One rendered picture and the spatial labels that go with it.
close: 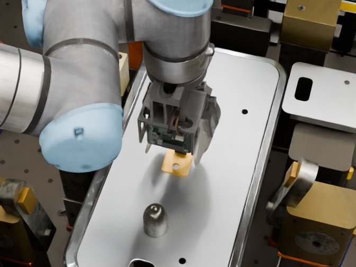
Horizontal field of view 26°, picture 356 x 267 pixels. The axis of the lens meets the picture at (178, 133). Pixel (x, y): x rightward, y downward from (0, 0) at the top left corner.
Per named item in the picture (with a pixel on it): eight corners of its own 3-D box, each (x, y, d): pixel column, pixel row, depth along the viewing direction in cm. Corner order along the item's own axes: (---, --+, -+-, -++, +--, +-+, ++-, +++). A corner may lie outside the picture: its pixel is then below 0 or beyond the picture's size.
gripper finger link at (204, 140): (188, 181, 104) (174, 143, 97) (199, 146, 108) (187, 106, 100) (210, 185, 103) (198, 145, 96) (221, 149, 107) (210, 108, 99)
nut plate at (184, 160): (186, 177, 106) (186, 172, 105) (160, 171, 107) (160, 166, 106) (202, 129, 111) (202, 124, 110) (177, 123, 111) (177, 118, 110)
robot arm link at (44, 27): (17, 41, 73) (133, 33, 73) (20, -42, 79) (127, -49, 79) (30, 91, 79) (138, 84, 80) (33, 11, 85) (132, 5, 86)
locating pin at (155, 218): (163, 245, 102) (163, 222, 97) (141, 239, 103) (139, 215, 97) (170, 224, 104) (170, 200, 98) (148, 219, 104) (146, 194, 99)
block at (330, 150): (335, 265, 132) (369, 179, 108) (267, 247, 134) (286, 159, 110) (342, 228, 136) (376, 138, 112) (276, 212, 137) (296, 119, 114)
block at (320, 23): (303, 157, 143) (336, 26, 114) (261, 148, 145) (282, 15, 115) (311, 124, 148) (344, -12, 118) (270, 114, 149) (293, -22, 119)
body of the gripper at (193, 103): (136, 145, 97) (131, 87, 87) (156, 91, 101) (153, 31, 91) (195, 159, 96) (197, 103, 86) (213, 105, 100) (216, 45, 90)
